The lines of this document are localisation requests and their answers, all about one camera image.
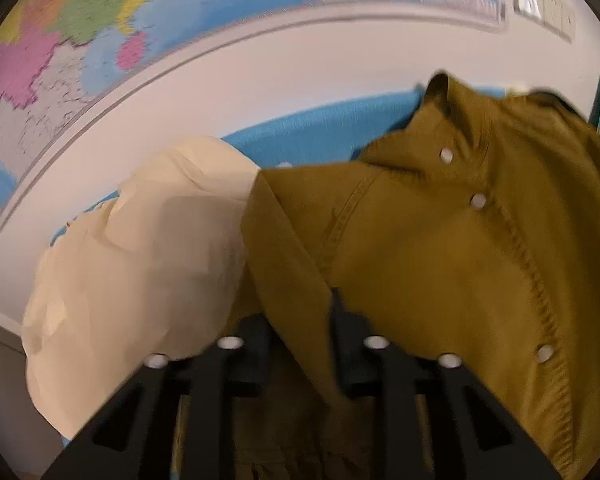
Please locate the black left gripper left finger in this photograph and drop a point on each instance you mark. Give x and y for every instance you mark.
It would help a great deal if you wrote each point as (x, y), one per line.
(234, 367)

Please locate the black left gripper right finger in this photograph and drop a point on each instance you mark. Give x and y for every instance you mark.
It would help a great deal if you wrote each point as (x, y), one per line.
(368, 367)

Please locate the mustard yellow shirt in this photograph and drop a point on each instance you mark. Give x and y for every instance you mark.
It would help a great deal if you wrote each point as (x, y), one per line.
(474, 230)

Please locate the cream pillow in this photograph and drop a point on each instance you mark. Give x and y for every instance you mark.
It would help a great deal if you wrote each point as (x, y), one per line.
(153, 270)

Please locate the blue bed sheet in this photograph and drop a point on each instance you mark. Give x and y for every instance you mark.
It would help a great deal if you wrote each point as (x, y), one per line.
(332, 133)

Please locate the colourful wall map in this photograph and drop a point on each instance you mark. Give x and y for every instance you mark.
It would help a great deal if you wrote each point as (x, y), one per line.
(57, 56)

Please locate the white wall switch panel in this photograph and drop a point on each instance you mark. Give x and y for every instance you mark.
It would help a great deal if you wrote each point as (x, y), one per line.
(555, 15)

